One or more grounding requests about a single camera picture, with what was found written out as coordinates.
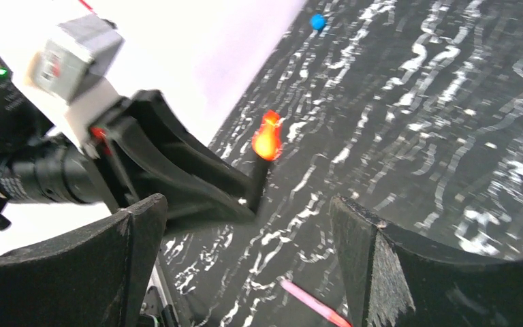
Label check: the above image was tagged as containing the black orange-tipped marker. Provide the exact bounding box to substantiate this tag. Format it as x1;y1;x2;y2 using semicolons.
246;110;282;214

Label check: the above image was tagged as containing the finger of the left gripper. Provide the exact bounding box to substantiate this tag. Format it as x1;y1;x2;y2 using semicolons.
121;90;255;227

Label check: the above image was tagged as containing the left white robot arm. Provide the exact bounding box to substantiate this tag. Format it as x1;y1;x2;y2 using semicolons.
0;57;256;233

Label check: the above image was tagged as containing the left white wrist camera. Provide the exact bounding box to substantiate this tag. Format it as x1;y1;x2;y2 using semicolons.
22;14;124;147

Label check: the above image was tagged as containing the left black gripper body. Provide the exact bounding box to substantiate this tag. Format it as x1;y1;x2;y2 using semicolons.
87;90;163;213

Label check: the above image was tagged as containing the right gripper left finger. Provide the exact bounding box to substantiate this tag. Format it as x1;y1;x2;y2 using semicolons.
0;194;168;326

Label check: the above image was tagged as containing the blue cap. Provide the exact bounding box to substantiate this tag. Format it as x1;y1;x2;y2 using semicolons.
310;14;328;31

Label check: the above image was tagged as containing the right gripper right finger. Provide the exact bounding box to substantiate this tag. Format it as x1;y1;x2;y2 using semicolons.
329;196;523;326

